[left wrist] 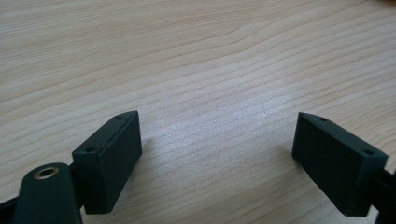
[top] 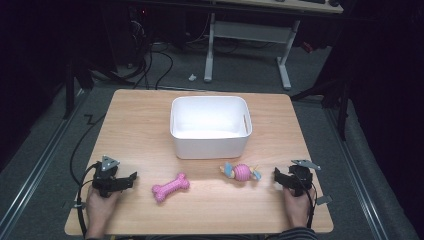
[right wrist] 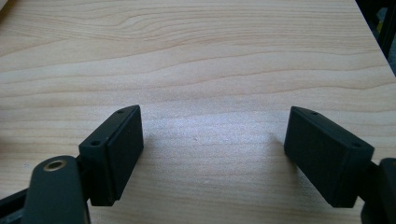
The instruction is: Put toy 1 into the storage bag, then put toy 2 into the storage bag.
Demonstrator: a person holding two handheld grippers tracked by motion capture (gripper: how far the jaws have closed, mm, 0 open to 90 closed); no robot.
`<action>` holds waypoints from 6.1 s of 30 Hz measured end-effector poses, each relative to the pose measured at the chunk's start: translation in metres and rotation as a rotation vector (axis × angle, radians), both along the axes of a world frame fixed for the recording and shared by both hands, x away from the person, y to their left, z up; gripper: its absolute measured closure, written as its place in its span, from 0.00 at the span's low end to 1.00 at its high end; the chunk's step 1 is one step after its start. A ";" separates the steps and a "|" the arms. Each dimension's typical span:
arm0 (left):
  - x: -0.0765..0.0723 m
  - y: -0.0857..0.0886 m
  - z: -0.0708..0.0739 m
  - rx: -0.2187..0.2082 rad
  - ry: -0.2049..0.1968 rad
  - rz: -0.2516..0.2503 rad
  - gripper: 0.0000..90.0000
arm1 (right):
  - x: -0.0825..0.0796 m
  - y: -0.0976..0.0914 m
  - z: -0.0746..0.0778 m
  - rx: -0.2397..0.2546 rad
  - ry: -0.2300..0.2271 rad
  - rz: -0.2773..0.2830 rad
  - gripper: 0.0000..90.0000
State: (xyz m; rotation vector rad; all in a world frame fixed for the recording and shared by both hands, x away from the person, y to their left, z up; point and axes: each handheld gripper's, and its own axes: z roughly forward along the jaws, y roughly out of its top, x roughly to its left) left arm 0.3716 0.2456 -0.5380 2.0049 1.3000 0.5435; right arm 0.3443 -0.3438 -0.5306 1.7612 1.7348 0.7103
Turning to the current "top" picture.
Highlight black floor cable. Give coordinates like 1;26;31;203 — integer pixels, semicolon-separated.
68;113;107;186

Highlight desk with white metal frame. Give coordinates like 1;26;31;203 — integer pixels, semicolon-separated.
203;0;344;92

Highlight pink bone toy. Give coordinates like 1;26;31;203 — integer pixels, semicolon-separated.
151;172;191;204

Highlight metal floor rail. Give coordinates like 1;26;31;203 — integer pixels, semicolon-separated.
0;91;86;234
324;106;391;240

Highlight black metal stand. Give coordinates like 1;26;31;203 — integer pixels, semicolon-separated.
289;74;355;142
62;58;118;120

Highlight hand-held gripper black cable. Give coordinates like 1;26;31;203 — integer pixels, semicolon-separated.
75;161;101;238
298;174;317;230

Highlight dark computer tower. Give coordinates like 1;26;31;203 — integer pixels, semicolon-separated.
128;6;153;68

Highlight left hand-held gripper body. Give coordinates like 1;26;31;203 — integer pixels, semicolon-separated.
91;154;125;198

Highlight white plastic bin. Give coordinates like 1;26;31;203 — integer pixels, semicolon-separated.
169;95;253;160

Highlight left hand-held gripper black cable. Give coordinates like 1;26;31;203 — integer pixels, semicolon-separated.
75;161;101;238

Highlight bundle of black floor cables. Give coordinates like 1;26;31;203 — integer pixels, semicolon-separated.
131;41;175;90

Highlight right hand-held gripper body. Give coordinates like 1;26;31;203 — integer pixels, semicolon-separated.
287;159;322;198

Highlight pink ball toy blue ends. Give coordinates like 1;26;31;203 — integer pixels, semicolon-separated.
219;162;263;183

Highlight right hand-held gripper black cable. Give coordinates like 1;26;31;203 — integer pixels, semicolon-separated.
298;174;317;230

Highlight person's left hand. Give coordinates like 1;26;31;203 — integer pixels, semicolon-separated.
85;185;122;232

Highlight person's right hand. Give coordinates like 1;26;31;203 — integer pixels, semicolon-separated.
283;187;317;230

